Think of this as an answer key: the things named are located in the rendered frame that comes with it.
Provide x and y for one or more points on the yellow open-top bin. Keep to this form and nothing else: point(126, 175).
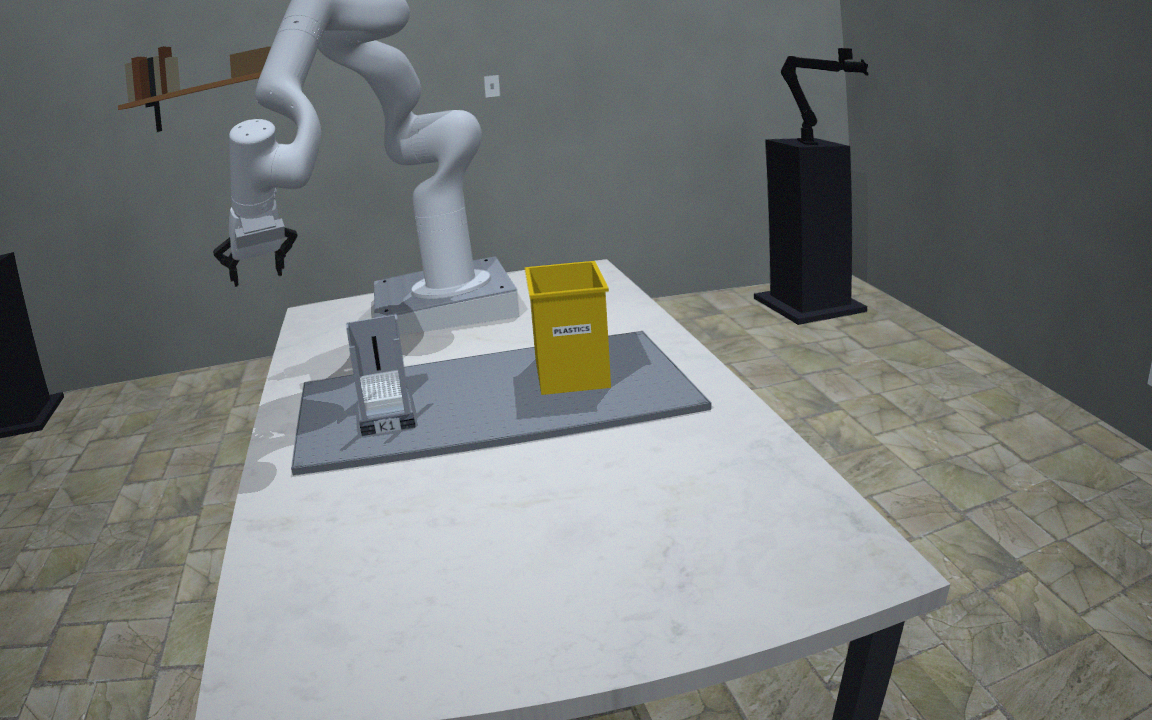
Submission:
point(570, 327)

